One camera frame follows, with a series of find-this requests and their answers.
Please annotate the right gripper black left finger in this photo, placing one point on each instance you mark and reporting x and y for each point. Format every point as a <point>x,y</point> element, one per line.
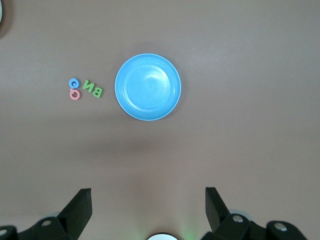
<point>75,220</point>

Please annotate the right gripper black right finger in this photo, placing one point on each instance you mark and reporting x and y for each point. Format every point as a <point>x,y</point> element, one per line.
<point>220,220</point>

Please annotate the pink foam letter Q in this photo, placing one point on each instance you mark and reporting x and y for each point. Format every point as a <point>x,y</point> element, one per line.
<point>71,96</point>

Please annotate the green foam letter B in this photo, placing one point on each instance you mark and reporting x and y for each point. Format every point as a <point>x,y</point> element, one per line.
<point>97,92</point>

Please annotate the green foam letter N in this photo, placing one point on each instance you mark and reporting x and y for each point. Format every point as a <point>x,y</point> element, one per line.
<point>89,86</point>

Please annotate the blue foam letter G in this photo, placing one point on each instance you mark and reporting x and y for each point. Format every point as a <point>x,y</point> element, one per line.
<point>70,81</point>

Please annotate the blue plate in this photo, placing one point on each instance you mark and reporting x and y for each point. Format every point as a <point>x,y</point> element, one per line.
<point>147,100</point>

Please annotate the brown table mat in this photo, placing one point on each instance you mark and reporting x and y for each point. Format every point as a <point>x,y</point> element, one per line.
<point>225,150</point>

